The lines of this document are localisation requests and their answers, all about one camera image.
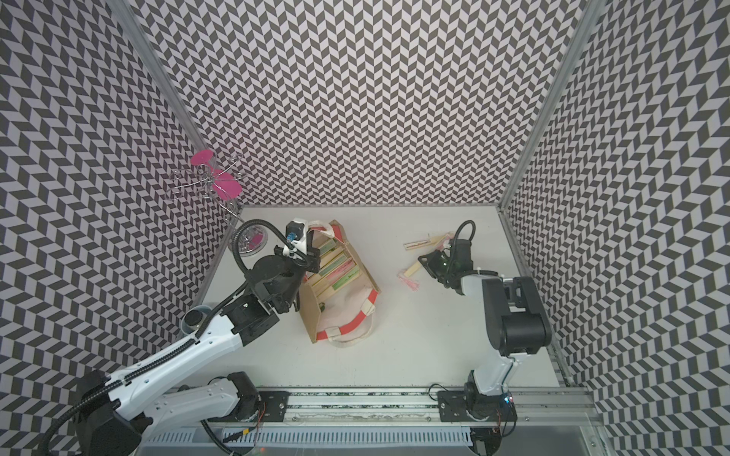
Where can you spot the green folding fan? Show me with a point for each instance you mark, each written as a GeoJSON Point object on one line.
{"type": "Point", "coordinates": [352, 275]}

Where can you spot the pink tassel folding fan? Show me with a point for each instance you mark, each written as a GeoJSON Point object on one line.
{"type": "Point", "coordinates": [436, 242]}

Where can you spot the pink blue folding fan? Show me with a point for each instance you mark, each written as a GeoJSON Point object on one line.
{"type": "Point", "coordinates": [331, 266]}

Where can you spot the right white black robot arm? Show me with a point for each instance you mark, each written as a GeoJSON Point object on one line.
{"type": "Point", "coordinates": [516, 323]}

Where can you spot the blue roll of tape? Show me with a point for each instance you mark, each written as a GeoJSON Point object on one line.
{"type": "Point", "coordinates": [193, 319]}

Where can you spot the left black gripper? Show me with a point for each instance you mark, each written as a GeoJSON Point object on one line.
{"type": "Point", "coordinates": [312, 257]}

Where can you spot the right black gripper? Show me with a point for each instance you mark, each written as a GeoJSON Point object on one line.
{"type": "Point", "coordinates": [431, 263]}

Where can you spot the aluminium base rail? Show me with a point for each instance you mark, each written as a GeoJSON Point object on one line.
{"type": "Point", "coordinates": [420, 407]}

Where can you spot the burlap red tote bag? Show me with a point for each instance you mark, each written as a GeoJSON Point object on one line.
{"type": "Point", "coordinates": [338, 303]}

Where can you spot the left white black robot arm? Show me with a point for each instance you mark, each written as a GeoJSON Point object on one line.
{"type": "Point", "coordinates": [114, 414]}

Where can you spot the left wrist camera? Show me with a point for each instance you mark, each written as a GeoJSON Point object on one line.
{"type": "Point", "coordinates": [296, 233]}

